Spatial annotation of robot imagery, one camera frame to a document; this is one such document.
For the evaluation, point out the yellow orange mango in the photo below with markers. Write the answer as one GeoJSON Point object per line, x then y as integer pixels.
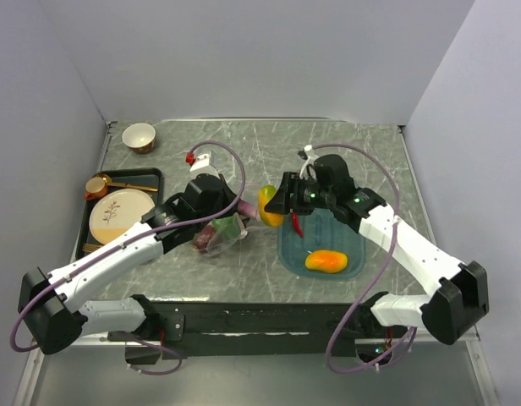
{"type": "Point", "coordinates": [326, 261]}

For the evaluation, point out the gold fork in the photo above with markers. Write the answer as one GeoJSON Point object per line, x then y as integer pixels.
{"type": "Point", "coordinates": [88, 248]}

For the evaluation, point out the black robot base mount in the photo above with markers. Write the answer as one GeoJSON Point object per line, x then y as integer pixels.
{"type": "Point", "coordinates": [193, 329]}

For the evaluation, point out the purple eggplant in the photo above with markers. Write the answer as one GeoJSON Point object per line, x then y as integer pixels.
{"type": "Point", "coordinates": [246, 209]}

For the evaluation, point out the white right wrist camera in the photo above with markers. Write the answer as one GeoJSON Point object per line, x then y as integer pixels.
{"type": "Point", "coordinates": [308, 155]}

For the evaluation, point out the gold spoon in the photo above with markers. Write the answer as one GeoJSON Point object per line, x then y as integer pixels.
{"type": "Point", "coordinates": [107, 179]}

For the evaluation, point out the black rectangular tray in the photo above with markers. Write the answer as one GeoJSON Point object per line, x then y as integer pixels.
{"type": "Point", "coordinates": [140, 176]}

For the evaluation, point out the small orange cup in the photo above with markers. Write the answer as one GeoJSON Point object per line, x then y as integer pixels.
{"type": "Point", "coordinates": [95, 188]}

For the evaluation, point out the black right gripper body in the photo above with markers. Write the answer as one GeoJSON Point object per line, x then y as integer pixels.
{"type": "Point", "coordinates": [308, 195]}

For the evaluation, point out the clear zip top bag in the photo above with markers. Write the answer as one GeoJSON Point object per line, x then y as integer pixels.
{"type": "Point", "coordinates": [218, 244]}

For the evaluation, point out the white bowl brown outside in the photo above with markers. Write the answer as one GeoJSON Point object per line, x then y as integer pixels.
{"type": "Point", "coordinates": [140, 138]}

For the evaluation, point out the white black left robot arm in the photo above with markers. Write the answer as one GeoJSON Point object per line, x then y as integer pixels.
{"type": "Point", "coordinates": [58, 307]}

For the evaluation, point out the translucent blue plastic container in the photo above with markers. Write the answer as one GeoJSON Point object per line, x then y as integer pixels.
{"type": "Point", "coordinates": [321, 232]}

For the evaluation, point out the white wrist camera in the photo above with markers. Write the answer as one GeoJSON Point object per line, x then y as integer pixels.
{"type": "Point", "coordinates": [205, 163]}
{"type": "Point", "coordinates": [308, 155]}

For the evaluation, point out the red chili pepper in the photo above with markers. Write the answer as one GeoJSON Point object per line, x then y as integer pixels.
{"type": "Point", "coordinates": [296, 224]}

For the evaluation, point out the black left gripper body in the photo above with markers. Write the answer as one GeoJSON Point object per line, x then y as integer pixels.
{"type": "Point", "coordinates": [223, 200]}

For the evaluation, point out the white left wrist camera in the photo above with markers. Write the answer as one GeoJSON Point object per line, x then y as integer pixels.
{"type": "Point", "coordinates": [205, 163]}

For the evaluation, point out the green bell pepper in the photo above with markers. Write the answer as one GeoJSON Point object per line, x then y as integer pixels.
{"type": "Point", "coordinates": [228, 227]}

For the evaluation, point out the dark red apple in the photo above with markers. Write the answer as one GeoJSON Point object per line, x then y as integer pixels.
{"type": "Point", "coordinates": [203, 238]}

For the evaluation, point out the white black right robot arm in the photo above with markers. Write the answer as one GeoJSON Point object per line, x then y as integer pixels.
{"type": "Point", "coordinates": [455, 293]}

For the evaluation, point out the cream plate with leaf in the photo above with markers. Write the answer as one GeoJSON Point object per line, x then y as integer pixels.
{"type": "Point", "coordinates": [117, 212]}

